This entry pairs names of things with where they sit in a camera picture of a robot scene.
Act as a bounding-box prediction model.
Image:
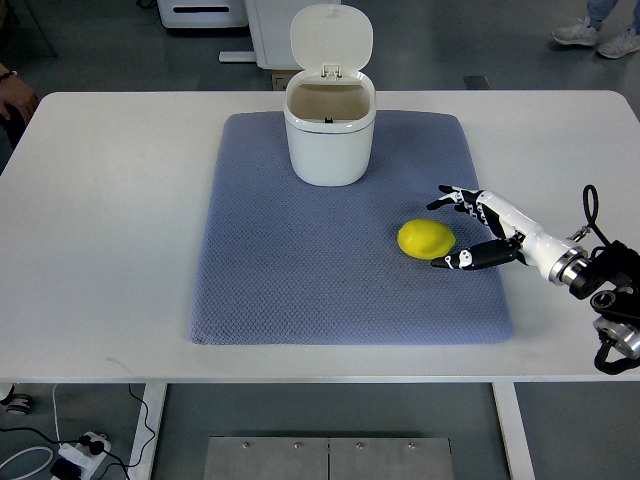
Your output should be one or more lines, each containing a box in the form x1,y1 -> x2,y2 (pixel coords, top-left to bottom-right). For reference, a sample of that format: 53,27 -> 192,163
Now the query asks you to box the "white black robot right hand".
427,185 -> 587,285

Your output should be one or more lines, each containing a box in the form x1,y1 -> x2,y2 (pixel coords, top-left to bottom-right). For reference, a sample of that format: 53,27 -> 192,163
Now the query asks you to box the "yellow lemon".
397,219 -> 456,260

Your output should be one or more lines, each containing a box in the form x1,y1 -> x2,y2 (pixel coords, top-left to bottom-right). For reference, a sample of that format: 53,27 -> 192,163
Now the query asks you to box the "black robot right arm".
561,185 -> 639,375

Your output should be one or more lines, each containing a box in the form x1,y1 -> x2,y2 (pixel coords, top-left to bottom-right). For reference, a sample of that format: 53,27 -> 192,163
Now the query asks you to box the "white trash bin open lid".
284,4 -> 377,186

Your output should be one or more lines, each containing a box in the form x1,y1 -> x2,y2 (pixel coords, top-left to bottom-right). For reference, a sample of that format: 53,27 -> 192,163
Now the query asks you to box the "person's bare hand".
1,65 -> 39,124

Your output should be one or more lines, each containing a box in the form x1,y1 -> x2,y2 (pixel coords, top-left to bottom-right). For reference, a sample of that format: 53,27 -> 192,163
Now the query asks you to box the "white table right leg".
492,381 -> 535,480

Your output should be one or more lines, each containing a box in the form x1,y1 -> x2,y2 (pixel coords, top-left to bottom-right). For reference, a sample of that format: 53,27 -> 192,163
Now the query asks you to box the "white sneaker near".
596,28 -> 640,60

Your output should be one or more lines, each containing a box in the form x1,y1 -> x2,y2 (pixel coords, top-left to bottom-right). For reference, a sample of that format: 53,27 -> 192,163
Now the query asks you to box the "white sneaker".
596,28 -> 640,60
551,17 -> 599,47

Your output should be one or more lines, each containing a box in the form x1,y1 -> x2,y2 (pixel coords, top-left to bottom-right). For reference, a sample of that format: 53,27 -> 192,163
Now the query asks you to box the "white sneaker far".
551,17 -> 599,47

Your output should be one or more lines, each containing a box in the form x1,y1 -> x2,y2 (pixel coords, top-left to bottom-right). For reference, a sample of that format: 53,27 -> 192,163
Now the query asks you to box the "blue textured mat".
189,110 -> 513,345

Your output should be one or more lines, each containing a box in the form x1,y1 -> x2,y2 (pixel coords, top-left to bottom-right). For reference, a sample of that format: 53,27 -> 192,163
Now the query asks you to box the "cardboard box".
271,70 -> 297,91

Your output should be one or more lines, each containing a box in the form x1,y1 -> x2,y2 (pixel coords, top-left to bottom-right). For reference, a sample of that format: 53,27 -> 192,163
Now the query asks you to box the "white cabinet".
218,0 -> 330,70

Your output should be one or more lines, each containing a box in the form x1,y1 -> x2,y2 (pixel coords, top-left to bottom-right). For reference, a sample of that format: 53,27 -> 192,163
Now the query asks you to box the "grey metal floor plate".
204,437 -> 454,479

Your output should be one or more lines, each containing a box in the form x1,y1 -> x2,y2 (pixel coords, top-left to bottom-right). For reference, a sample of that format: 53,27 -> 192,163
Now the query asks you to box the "white appliance black slot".
157,0 -> 249,34

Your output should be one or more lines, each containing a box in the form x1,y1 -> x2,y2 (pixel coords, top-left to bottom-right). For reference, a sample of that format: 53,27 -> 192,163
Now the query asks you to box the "white power strip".
50,431 -> 111,480

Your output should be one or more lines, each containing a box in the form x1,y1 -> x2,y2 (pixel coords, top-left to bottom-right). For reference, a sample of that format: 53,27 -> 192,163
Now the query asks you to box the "black power cable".
0,383 -> 157,480

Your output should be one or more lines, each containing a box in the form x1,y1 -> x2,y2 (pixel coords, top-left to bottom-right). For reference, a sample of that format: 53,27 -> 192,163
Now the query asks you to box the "white cable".
0,383 -> 64,480

